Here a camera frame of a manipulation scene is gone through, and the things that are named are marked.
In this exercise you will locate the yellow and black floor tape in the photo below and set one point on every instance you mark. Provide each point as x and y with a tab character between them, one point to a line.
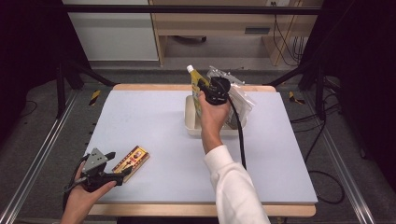
295	99
95	97

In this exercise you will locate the person's left hand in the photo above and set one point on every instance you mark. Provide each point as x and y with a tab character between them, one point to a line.
82	196

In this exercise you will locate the wooden desk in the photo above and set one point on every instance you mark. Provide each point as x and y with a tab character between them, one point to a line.
214	21

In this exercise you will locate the aluminium floor rail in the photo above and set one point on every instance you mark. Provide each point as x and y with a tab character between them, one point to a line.
37	161
348	180

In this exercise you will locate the brown and yellow spice box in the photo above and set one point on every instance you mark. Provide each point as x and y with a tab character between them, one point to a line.
136	157

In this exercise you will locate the person's right hand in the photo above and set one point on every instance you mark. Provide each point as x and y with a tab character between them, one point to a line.
214	116

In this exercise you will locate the white cabinet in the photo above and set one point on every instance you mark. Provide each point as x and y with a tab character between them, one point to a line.
115	34

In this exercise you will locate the black metal stand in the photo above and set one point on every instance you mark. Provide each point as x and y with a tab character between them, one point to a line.
61	90
320	90

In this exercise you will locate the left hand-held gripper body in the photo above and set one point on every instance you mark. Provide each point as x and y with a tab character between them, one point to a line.
95	161

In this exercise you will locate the black horizontal metal bar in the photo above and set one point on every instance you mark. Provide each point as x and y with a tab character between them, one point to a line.
186	9

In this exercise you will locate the clear plastic bag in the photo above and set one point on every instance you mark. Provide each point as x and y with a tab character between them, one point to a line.
243	100

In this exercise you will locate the yellow spout pouch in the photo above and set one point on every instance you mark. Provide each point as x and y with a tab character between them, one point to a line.
196	77

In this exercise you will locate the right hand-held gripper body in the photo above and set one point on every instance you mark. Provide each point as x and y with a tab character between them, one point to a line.
218	90

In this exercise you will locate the dark curtain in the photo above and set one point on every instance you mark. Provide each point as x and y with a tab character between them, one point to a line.
28	46
361	62

